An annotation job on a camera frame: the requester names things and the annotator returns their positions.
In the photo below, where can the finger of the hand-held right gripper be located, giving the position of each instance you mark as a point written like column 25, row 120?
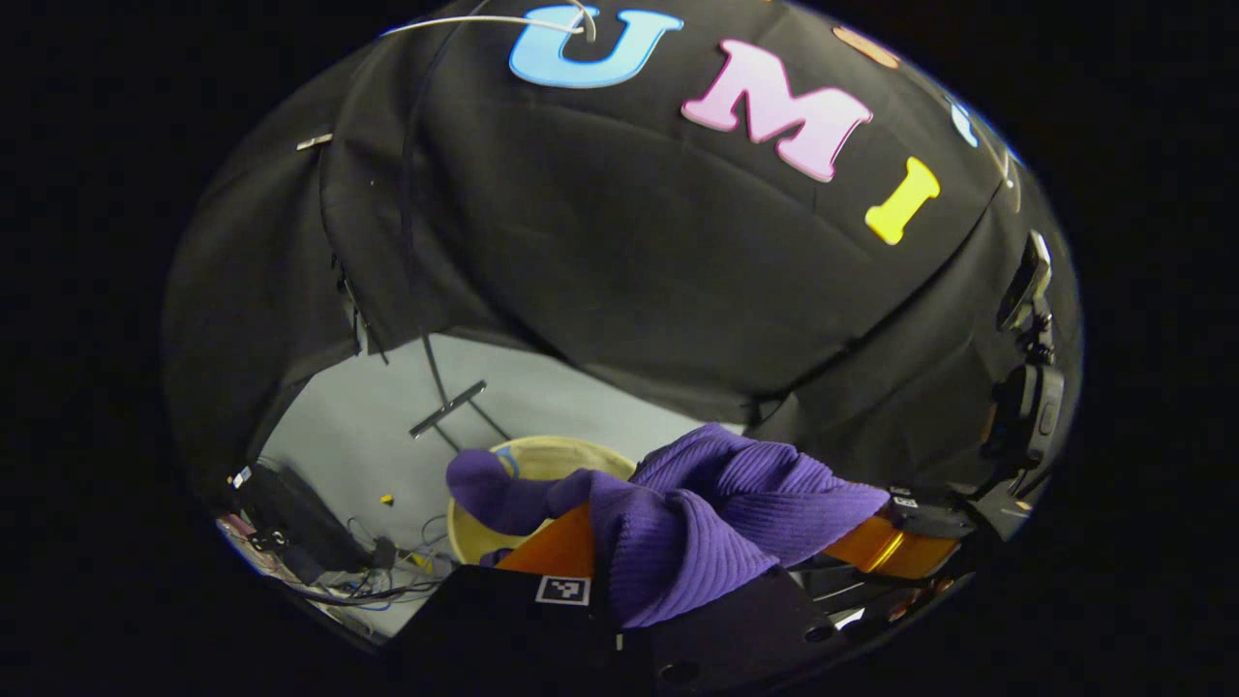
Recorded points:
column 891, row 547

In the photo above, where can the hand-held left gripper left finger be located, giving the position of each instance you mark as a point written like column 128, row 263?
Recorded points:
column 484, row 620

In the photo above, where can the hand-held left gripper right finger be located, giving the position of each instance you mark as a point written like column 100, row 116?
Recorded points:
column 755, row 629

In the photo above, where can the beige laundry hamper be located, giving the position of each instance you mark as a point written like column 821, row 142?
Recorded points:
column 474, row 542

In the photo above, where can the purple knit sweater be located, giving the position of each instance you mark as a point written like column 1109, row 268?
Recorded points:
column 678, row 542

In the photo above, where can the white clothes hanger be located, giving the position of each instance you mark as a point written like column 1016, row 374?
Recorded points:
column 484, row 19

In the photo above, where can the black equipment box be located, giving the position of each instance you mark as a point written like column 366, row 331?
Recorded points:
column 300, row 523

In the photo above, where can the black backdrop cloth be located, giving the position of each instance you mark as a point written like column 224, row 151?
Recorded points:
column 629, row 242

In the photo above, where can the silver cloth clip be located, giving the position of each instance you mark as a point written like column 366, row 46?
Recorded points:
column 315, row 141

